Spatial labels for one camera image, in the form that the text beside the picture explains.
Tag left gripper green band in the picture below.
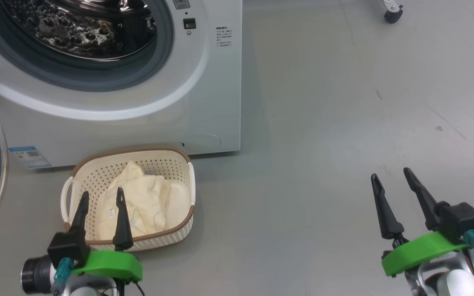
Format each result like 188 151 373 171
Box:
21 187 143 296

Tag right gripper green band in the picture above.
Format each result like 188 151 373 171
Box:
370 167 472 296

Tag cream garment with blue print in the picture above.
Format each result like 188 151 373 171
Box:
96 161 172 240

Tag plain white garment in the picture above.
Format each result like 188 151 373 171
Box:
165 183 191 229

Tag white front-load washing machine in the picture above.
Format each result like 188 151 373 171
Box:
0 0 243 170

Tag stainless steel washing machine drum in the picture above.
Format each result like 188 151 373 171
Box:
0 0 158 60

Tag cream perforated laundry basket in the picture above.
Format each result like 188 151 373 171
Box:
60 147 196 252

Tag blue energy label sticker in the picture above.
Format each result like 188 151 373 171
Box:
8 146 52 170

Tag round filter cover flap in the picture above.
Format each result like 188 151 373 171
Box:
181 132 222 151

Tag metal stand leg with caster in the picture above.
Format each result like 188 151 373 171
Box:
375 0 404 24

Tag small black text sticker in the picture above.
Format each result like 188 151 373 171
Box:
216 27 232 46

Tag thin black cable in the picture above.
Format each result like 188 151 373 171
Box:
116 280 145 296

